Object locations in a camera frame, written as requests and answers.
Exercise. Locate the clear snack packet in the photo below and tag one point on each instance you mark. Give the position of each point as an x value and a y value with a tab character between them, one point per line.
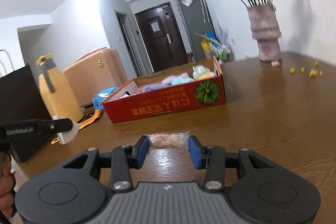
165	140

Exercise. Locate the grey refrigerator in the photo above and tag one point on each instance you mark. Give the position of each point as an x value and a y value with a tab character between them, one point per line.
196	19

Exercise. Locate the dark brown door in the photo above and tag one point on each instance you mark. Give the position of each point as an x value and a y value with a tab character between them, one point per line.
161	37

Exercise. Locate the person left hand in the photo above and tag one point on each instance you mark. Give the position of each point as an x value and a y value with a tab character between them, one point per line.
7	185

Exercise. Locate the pink textured vase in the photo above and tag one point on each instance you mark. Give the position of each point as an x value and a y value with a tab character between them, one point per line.
266	31

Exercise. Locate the iridescent plastic bag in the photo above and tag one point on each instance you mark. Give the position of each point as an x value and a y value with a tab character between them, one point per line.
199	70

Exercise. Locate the pink ribbed suitcase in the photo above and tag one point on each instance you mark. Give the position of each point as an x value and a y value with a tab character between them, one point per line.
93	72

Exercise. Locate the blue tissue pack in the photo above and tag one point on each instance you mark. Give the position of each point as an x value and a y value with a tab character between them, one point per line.
102	95

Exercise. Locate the blue plush toy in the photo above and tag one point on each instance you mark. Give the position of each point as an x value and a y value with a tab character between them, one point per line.
181	81

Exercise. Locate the white wedge sponge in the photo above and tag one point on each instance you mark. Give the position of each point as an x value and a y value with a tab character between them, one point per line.
67	134

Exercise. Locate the yellow thermos bottle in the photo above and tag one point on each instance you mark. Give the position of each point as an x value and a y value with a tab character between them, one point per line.
56	91

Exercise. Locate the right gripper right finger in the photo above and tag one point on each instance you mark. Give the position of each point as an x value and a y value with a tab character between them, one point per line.
253	185

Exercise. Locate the purple knitted pouch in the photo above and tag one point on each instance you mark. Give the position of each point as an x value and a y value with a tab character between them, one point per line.
153	87

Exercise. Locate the lilac fluffy headband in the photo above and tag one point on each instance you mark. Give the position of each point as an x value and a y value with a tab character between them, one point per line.
168	80

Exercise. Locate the black paper shopping bag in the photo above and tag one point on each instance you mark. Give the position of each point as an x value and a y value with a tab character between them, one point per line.
21	100

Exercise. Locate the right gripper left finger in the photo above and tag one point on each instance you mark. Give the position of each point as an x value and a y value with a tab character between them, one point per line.
81	186

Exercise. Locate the red cardboard box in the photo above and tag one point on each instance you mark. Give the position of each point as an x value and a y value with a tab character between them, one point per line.
130	102

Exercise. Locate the wire storage cart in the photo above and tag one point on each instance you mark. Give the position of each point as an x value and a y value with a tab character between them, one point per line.
222	52

